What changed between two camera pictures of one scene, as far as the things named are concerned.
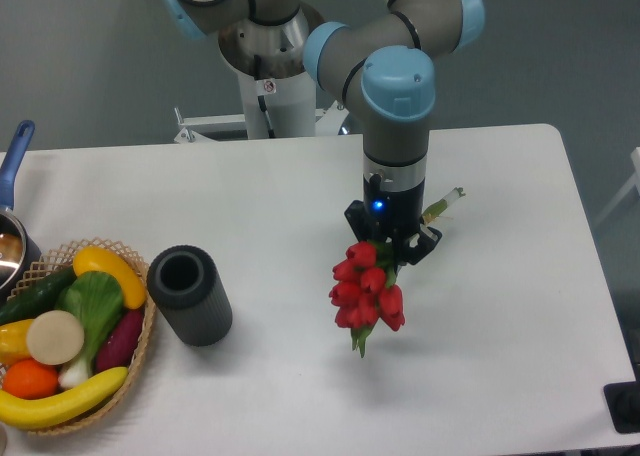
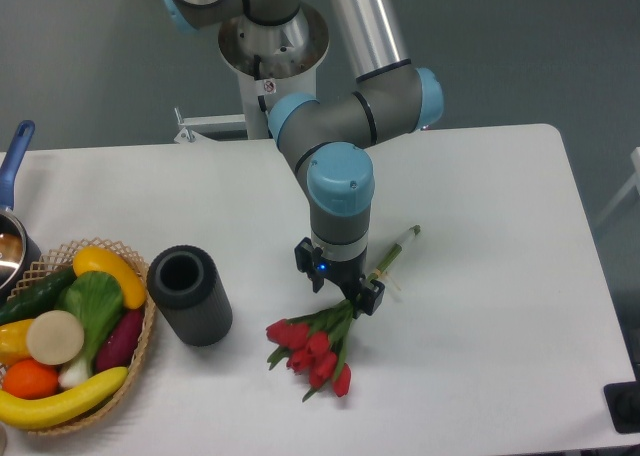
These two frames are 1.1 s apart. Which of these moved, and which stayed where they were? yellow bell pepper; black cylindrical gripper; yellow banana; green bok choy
Moved: black cylindrical gripper
Stayed: yellow bell pepper; yellow banana; green bok choy
